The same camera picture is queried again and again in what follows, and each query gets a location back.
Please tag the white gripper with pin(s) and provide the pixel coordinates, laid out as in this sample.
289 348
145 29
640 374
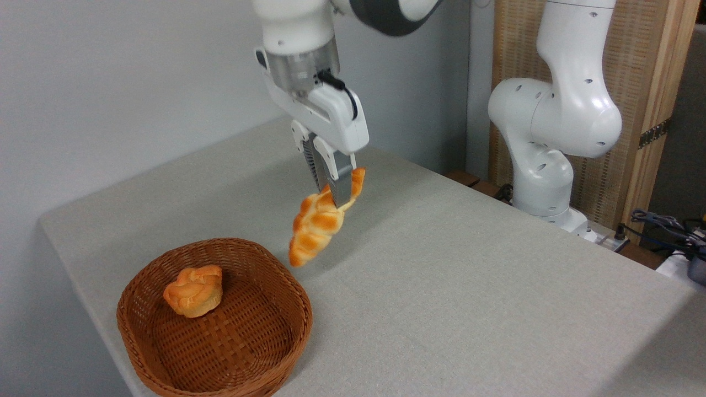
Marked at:
336 121

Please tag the round muffin bread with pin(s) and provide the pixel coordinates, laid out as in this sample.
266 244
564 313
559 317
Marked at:
194 292

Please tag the metal screen hinge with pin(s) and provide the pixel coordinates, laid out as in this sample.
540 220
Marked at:
654 133

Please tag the brown woven wicker basket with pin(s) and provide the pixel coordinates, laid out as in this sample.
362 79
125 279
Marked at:
242 353

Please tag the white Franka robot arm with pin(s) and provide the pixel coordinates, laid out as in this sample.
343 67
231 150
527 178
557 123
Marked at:
573 110

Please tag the wooden woven folding screen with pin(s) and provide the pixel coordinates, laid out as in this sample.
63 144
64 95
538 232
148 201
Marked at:
640 66

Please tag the long braided bread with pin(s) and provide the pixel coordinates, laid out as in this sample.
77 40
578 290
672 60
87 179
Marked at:
314 226

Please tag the black plug connector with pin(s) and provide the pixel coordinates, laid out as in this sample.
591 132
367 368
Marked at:
620 232

